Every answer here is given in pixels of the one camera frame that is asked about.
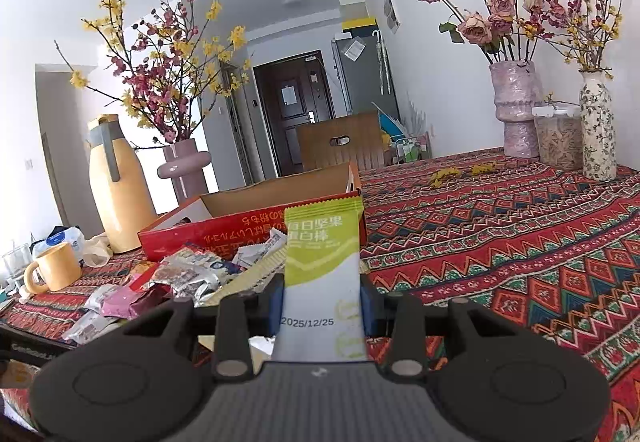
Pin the green white nut bar packet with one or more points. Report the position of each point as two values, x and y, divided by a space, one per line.
321 320

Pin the floral white ceramic vase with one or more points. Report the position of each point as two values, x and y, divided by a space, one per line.
598 131

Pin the pink yellow blossom branches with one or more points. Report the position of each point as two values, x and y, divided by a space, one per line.
171 72

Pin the grey refrigerator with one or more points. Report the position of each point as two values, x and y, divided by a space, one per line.
364 73

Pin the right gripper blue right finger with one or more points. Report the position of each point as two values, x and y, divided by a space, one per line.
374 317

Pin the wooden chair back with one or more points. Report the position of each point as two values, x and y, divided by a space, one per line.
354 138

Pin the red cardboard pumpkin box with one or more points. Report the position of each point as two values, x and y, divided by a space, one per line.
224 221

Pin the fallen yellow petals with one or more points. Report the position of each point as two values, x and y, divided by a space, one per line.
442 176

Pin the patterned red tablecloth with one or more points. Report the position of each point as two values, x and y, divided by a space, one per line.
512 301

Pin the purple snack packet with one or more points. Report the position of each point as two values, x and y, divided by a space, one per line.
126 303

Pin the dark entrance door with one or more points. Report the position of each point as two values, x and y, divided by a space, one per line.
294 92

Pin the silver red jerky packet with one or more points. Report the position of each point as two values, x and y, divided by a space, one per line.
193 273

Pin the yellow ceramic mug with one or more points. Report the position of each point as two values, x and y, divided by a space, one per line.
53 270

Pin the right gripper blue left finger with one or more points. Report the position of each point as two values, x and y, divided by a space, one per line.
270 305

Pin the clear plastic food jar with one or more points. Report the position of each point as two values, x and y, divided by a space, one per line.
559 134

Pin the pink ring vase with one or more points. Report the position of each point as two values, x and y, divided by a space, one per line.
183 166

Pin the crumpled beige paper cup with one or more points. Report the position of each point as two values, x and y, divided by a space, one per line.
97 251

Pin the pink textured tall vase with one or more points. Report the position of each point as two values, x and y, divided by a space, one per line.
517 90

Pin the yellow thermos jug grey handle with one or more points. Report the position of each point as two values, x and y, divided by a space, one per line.
118 185

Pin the yellow red twig bouquet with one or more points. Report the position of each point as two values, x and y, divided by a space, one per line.
579 30

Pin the wet wipes pack blue label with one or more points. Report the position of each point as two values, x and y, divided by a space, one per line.
71 235

